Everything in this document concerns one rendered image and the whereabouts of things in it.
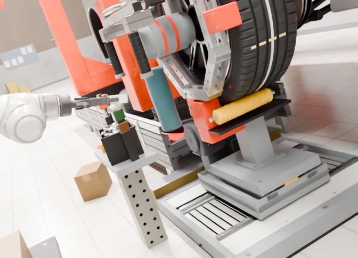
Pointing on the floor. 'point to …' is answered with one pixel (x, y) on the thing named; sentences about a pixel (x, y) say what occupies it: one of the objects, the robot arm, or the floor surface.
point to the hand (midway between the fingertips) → (117, 99)
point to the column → (143, 208)
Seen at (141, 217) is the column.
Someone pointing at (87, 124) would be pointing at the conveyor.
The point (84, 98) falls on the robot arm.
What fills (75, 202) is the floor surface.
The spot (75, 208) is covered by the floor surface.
